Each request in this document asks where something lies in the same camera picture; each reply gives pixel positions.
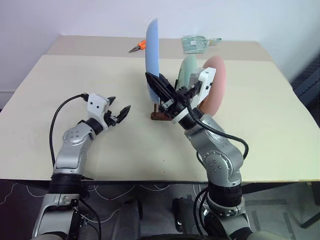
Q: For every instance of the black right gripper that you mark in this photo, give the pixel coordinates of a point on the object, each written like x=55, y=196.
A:
x=178, y=100

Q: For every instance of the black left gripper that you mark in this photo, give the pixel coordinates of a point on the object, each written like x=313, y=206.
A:
x=111, y=118

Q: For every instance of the blue plate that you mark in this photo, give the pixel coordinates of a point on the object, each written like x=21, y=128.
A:
x=152, y=50

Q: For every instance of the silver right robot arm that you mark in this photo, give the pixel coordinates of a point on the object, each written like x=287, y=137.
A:
x=220, y=160

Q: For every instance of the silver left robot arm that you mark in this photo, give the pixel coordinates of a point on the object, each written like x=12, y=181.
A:
x=72, y=150

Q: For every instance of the wooden dish rack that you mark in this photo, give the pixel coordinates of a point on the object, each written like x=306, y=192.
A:
x=160, y=115

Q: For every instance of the green plate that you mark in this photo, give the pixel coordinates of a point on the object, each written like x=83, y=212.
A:
x=187, y=70

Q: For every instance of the clear plastic bag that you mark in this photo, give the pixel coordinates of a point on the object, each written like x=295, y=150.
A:
x=195, y=44

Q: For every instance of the pink plate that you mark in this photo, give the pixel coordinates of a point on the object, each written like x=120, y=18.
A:
x=220, y=82

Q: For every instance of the dark rounded shape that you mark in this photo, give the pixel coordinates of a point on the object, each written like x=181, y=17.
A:
x=183, y=215

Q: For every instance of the dark chair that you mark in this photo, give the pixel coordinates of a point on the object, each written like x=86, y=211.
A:
x=310, y=85

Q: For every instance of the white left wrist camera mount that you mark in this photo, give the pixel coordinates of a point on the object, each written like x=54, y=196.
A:
x=96, y=106

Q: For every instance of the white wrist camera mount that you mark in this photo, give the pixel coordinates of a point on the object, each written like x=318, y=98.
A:
x=206, y=77
x=96, y=106

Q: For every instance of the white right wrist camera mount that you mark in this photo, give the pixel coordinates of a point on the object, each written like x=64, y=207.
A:
x=206, y=77

